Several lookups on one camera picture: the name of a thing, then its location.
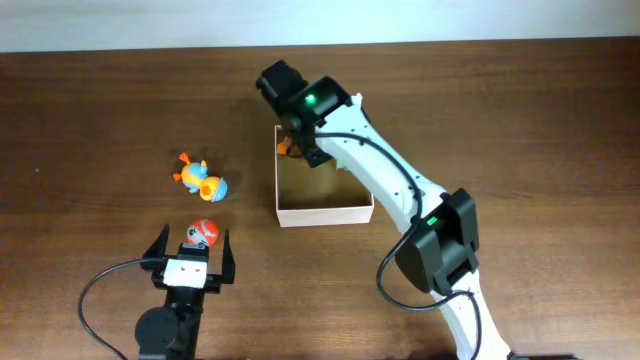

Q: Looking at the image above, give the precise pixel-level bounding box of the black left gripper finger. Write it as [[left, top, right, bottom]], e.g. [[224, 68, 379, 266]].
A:
[[142, 224, 170, 259], [221, 229, 236, 284]]

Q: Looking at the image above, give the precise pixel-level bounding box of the brown plush chicken toy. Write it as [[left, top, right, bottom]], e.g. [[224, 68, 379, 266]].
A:
[[276, 133, 303, 158]]

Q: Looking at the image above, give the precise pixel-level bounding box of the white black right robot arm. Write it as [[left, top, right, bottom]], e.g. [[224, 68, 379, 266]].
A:
[[256, 61, 515, 359]]

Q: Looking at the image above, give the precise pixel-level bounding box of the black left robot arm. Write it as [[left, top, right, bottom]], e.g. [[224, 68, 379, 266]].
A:
[[135, 226, 235, 360]]

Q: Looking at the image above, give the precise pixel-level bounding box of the red white ball toy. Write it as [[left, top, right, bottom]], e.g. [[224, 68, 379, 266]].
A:
[[186, 219, 219, 247]]

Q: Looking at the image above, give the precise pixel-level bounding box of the pink cardboard box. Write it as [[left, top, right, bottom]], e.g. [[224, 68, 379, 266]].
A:
[[274, 153, 375, 228]]

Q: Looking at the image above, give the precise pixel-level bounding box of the orange blue duck toy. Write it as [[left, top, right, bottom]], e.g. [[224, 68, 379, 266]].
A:
[[172, 153, 229, 202]]

